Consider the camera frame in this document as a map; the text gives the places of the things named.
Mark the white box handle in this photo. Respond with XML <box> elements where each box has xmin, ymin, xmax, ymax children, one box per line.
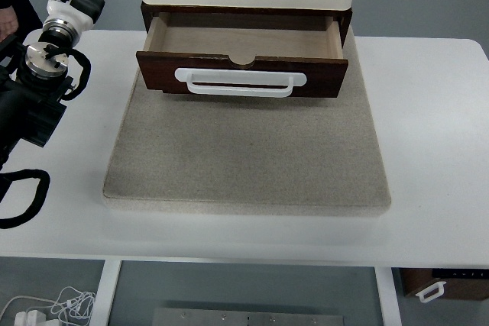
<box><xmin>416</xmin><ymin>280</ymin><xmax>448</xmax><ymax>303</ymax></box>

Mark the brown wooden drawer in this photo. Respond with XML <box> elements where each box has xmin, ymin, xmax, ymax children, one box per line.
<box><xmin>135</xmin><ymin>11</ymin><xmax>349</xmax><ymax>98</ymax></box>

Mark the beige felt mat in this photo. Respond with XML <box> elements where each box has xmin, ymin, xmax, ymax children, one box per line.
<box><xmin>102</xmin><ymin>34</ymin><xmax>393</xmax><ymax>217</ymax></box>

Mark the white cable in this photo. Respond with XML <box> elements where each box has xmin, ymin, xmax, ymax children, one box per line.
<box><xmin>0</xmin><ymin>286</ymin><xmax>96</xmax><ymax>326</ymax></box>

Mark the white table leg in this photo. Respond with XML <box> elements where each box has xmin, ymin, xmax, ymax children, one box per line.
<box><xmin>91</xmin><ymin>260</ymin><xmax>122</xmax><ymax>326</ymax></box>
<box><xmin>374</xmin><ymin>266</ymin><xmax>403</xmax><ymax>326</ymax></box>

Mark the brown wooden box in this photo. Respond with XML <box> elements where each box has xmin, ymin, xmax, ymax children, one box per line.
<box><xmin>399</xmin><ymin>267</ymin><xmax>489</xmax><ymax>302</ymax></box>

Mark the black table control panel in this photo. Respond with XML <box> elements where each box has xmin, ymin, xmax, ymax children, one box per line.
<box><xmin>432</xmin><ymin>269</ymin><xmax>489</xmax><ymax>278</ymax></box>

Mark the white drawer handle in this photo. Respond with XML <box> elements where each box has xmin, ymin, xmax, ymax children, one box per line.
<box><xmin>173</xmin><ymin>67</ymin><xmax>307</xmax><ymax>98</ymax></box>

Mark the white charger plug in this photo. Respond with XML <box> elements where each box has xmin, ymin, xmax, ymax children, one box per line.
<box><xmin>14</xmin><ymin>309</ymin><xmax>47</xmax><ymax>326</ymax></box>

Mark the black sleeved cable loop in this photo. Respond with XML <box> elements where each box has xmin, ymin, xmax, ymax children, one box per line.
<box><xmin>0</xmin><ymin>168</ymin><xmax>51</xmax><ymax>230</ymax></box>

